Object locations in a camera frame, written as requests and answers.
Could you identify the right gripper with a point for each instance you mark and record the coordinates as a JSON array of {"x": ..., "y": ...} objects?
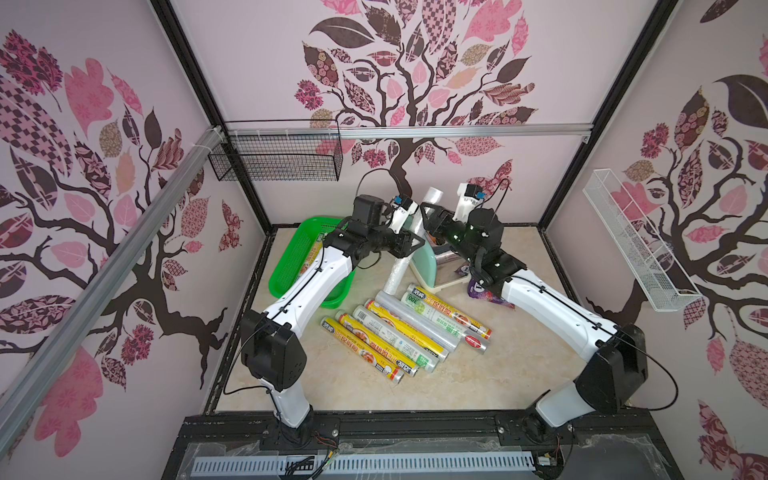
[{"x": 432, "y": 219}]

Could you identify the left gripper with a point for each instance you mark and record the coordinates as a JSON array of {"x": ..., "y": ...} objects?
[{"x": 399, "y": 248}]

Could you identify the short yellow wrap roll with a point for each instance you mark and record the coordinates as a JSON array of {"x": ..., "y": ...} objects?
[{"x": 314, "y": 251}]

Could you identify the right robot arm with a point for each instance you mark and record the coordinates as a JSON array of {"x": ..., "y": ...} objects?
[{"x": 616, "y": 360}]

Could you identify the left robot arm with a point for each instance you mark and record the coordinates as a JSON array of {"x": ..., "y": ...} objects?
[{"x": 270, "y": 344}]

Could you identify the yellow red wrap roll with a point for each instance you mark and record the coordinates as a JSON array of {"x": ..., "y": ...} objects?
[{"x": 450, "y": 311}]

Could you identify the clear white-label wrap roll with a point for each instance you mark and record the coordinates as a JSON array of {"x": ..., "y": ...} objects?
[{"x": 421, "y": 357}]

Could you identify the green-label wrap roll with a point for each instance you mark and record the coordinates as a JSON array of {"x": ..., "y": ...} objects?
[{"x": 448, "y": 324}]

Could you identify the green plastic basket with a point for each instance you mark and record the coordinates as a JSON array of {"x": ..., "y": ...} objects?
[{"x": 300, "y": 264}]

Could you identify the mint green toaster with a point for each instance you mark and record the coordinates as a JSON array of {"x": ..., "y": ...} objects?
[{"x": 436, "y": 267}]

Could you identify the purple Fox's candy bag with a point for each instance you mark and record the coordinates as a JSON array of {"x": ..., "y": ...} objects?
[{"x": 476, "y": 291}]

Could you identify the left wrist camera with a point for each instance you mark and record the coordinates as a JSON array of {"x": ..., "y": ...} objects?
[{"x": 403, "y": 207}]

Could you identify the black wire wall basket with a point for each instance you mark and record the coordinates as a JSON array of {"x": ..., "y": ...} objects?
[{"x": 279, "y": 150}]

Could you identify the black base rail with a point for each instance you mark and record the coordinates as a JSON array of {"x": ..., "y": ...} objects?
[{"x": 334, "y": 428}]

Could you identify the aluminium rail back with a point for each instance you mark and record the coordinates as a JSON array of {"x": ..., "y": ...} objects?
[{"x": 359, "y": 133}]

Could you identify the aluminium rail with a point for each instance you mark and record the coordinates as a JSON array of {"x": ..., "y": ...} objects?
[
  {"x": 27, "y": 391},
  {"x": 359, "y": 133}
]

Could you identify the white wire wall shelf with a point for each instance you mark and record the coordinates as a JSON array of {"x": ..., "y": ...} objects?
[{"x": 624, "y": 209}]

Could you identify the white slotted cable duct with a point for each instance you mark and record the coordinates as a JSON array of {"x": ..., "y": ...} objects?
[{"x": 360, "y": 465}]

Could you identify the aluminium rail left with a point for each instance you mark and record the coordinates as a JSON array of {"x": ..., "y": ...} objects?
[{"x": 27, "y": 391}]

